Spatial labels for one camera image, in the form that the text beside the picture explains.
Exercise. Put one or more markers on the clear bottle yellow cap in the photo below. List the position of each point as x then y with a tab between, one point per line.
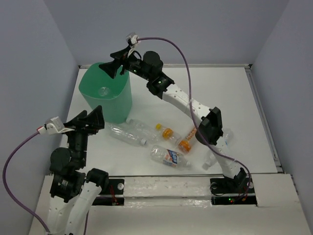
168	134

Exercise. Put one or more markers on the green plastic bin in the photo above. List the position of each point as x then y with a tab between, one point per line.
116	108

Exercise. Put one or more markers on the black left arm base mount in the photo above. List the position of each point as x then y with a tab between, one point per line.
112	195

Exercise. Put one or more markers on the small clear plastic bottle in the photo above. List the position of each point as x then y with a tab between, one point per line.
105	92

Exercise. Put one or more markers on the crushed clear bottle white cap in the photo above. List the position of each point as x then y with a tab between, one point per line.
125	134

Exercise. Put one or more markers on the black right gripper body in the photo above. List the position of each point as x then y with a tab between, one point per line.
133	64

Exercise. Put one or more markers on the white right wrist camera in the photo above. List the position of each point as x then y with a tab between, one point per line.
132	39

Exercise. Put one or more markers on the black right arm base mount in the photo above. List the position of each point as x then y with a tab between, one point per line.
223	194

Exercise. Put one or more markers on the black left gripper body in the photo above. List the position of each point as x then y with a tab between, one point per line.
81	133

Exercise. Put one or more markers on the long clear bottle white cap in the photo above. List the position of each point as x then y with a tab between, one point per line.
141	128

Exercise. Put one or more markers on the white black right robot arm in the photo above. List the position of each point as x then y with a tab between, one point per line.
207	121

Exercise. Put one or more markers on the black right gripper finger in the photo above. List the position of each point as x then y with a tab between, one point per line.
111	68
122	54

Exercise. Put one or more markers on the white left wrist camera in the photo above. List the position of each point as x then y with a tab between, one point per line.
52	126

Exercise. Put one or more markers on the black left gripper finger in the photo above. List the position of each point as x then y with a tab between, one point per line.
77	122
94	121

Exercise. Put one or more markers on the clear bottle white blue label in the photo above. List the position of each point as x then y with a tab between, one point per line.
169	157

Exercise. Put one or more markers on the orange label bottle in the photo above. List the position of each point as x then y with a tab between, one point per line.
186	144

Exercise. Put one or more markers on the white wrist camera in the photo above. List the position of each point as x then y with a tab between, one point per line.
52	126
132	39

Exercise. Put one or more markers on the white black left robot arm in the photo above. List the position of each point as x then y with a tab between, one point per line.
72	192

